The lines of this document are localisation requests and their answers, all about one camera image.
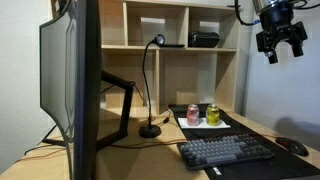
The grey mechanical keyboard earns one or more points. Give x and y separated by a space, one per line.
224 150

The black case on shelf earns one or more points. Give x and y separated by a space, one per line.
203 39

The black gooseneck desk lamp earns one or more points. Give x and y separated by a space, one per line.
149 130

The black desk mat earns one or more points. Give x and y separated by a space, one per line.
283 165

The pink soda can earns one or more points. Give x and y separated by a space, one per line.
192 115

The black monitor stand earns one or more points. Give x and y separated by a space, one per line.
120 106

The white rectangular tray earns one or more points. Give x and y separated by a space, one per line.
202 124

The wooden cubby shelf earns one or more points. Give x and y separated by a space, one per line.
189 75

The black curved monitor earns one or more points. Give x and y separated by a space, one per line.
72 41

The yellow green soda can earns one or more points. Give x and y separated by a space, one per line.
212 115

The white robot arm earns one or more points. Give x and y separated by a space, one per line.
275 17

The flat black item on shelf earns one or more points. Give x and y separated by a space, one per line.
172 45

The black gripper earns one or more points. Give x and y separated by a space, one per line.
275 18

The black computer mouse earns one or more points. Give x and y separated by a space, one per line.
292 146

